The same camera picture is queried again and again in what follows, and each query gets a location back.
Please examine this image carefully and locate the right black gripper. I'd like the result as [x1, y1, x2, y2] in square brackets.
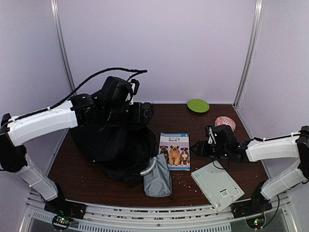
[190, 140, 229, 161]

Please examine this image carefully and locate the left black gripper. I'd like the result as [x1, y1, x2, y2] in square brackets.
[102, 102, 154, 123]

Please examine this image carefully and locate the dog picture book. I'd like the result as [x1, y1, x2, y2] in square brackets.
[159, 133, 191, 171]

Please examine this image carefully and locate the black student backpack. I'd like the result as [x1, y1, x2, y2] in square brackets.
[70, 123, 157, 188]

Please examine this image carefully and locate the grey notebook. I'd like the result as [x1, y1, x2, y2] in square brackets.
[191, 161, 244, 213]

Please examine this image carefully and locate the grey pencil pouch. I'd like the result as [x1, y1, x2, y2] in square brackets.
[140, 154, 172, 198]

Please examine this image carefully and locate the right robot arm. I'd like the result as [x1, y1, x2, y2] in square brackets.
[190, 125, 309, 214]

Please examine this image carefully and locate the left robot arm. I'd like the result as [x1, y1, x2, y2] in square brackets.
[0, 94, 154, 215]

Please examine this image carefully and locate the red patterned bowl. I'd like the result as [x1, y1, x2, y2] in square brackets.
[214, 116, 236, 131]

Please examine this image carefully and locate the green plate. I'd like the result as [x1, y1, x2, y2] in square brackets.
[187, 99, 210, 113]

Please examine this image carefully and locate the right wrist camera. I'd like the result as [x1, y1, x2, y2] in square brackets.
[207, 125, 238, 149]

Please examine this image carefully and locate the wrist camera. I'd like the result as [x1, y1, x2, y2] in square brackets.
[126, 79, 140, 105]
[207, 125, 238, 149]

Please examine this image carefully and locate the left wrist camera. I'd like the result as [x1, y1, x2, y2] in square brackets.
[126, 79, 140, 105]

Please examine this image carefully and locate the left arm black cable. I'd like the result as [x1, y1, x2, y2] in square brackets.
[9, 67, 148, 121]

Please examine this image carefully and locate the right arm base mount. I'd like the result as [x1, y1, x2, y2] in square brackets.
[231, 181, 272, 230]

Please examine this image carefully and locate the front aluminium rail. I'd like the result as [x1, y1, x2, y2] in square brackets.
[19, 189, 297, 232]

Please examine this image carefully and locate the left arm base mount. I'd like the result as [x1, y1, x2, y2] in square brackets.
[41, 183, 86, 232]

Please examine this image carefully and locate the left aluminium frame post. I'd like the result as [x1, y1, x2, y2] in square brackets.
[50, 0, 75, 91]

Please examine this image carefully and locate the aluminium frame post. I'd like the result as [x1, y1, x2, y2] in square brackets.
[233, 0, 264, 109]
[50, 0, 75, 91]

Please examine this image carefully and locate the right aluminium frame post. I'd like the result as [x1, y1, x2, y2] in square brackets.
[233, 0, 264, 109]

